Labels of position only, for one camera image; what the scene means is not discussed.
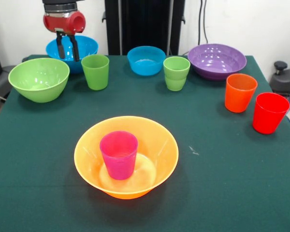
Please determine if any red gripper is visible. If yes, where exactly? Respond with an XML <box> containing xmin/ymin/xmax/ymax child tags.
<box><xmin>43</xmin><ymin>11</ymin><xmax>87</xmax><ymax>62</ymax></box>

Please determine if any large blue bowl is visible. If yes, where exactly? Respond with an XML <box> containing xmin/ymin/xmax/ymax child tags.
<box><xmin>45</xmin><ymin>35</ymin><xmax>99</xmax><ymax>74</ymax></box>

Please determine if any green bowl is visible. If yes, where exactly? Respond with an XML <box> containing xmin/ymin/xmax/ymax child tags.
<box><xmin>8</xmin><ymin>58</ymin><xmax>71</xmax><ymax>103</ymax></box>

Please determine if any purple cup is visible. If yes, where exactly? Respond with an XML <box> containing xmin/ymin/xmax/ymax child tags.
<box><xmin>99</xmin><ymin>130</ymin><xmax>139</xmax><ymax>181</ymax></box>

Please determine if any orange bowl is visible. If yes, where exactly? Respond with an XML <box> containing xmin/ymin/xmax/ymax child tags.
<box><xmin>74</xmin><ymin>115</ymin><xmax>179</xmax><ymax>200</ymax></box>

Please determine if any plain green cup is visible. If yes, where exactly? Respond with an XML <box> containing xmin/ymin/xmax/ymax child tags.
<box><xmin>81</xmin><ymin>54</ymin><xmax>110</xmax><ymax>91</ymax></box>

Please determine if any small blue bowl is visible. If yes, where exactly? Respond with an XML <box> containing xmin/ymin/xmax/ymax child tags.
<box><xmin>127</xmin><ymin>45</ymin><xmax>166</xmax><ymax>77</ymax></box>

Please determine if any stepped green cup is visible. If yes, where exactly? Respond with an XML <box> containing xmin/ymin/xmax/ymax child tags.
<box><xmin>163</xmin><ymin>56</ymin><xmax>191</xmax><ymax>92</ymax></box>

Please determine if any purple bowl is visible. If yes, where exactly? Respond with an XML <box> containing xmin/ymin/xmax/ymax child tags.
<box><xmin>188</xmin><ymin>43</ymin><xmax>247</xmax><ymax>81</ymax></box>

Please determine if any orange cup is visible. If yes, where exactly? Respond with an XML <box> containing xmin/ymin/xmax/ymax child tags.
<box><xmin>224</xmin><ymin>73</ymin><xmax>258</xmax><ymax>114</ymax></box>

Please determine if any dark green table cloth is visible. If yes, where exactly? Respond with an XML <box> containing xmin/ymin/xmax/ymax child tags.
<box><xmin>0</xmin><ymin>54</ymin><xmax>290</xmax><ymax>232</ymax></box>

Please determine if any red cup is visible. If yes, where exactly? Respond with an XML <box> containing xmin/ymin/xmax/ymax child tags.
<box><xmin>252</xmin><ymin>92</ymin><xmax>290</xmax><ymax>135</ymax></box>

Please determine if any grey base with knob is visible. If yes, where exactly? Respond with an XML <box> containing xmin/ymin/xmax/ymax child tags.
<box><xmin>270</xmin><ymin>61</ymin><xmax>290</xmax><ymax>96</ymax></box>

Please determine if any black hanging wall cable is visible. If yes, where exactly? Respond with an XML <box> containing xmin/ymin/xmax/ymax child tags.
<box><xmin>198</xmin><ymin>0</ymin><xmax>210</xmax><ymax>47</ymax></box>

